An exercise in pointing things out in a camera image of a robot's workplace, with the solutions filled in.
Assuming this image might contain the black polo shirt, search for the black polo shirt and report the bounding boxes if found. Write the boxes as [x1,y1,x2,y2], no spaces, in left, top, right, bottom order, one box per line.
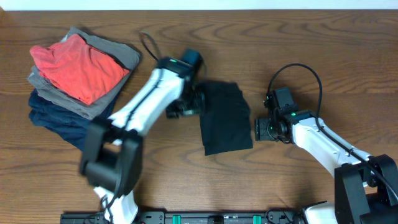
[199,81,253,156]

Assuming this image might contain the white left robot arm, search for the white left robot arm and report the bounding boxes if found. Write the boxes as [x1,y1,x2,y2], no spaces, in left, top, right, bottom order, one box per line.
[79,65,200,223]

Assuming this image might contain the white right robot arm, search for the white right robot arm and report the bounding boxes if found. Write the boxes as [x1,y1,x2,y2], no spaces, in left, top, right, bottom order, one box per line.
[254,110,397,223]

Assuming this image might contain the grey folded shirt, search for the grey folded shirt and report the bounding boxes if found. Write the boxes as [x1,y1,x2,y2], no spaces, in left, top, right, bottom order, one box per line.
[27,26,141,120]

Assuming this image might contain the red folded shirt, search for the red folded shirt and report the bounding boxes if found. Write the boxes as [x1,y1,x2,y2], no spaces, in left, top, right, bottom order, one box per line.
[30,34,129,105]

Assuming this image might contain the navy folded shirt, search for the navy folded shirt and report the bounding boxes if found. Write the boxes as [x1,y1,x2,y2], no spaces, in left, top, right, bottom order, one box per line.
[28,89,121,152]

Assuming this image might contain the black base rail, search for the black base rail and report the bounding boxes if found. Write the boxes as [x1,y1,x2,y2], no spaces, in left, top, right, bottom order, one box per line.
[60,210,306,224]

